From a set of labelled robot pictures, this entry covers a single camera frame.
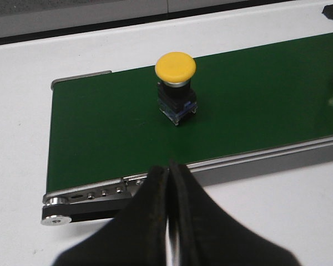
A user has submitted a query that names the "grey stone countertop slab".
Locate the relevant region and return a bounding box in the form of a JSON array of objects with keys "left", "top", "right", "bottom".
[{"left": 0, "top": 0, "right": 250, "bottom": 41}]

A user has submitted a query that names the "yellow mushroom push button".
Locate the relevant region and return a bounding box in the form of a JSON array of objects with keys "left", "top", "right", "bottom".
[{"left": 155, "top": 52, "right": 198, "bottom": 126}]

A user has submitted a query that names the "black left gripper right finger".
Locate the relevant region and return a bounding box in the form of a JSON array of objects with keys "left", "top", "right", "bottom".
[{"left": 168, "top": 161, "right": 299, "bottom": 265}]

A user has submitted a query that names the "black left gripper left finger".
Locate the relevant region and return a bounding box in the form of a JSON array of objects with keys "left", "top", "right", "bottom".
[{"left": 53, "top": 166, "right": 168, "bottom": 265}]

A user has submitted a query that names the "green conveyor belt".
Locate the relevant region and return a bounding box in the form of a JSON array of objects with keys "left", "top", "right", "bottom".
[{"left": 47, "top": 33, "right": 333, "bottom": 192}]

